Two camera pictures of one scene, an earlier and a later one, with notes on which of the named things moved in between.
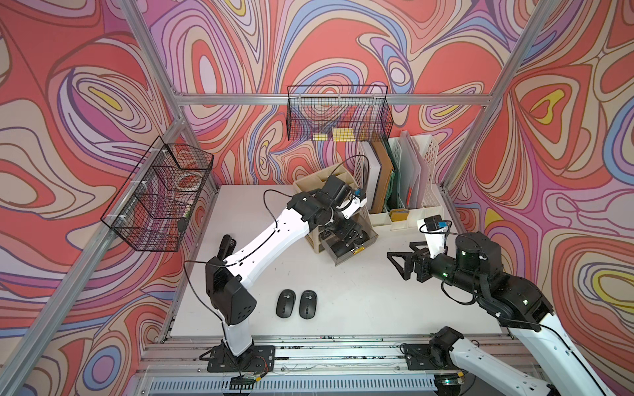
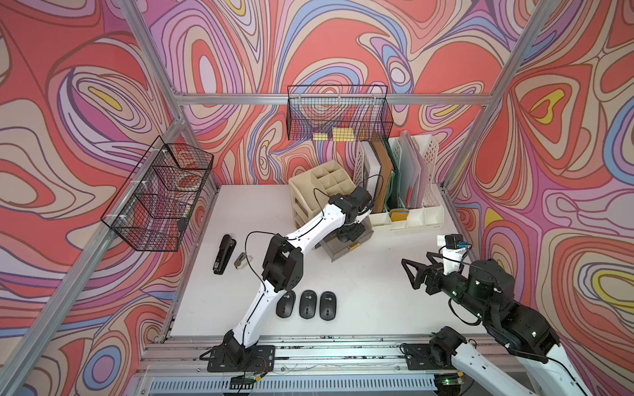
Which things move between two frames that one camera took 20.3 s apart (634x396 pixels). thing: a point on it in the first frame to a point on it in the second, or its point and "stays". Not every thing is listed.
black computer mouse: (309, 300) stays
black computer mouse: (340, 248) to (328, 306)
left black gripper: (348, 231) stays
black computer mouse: (286, 303) stays
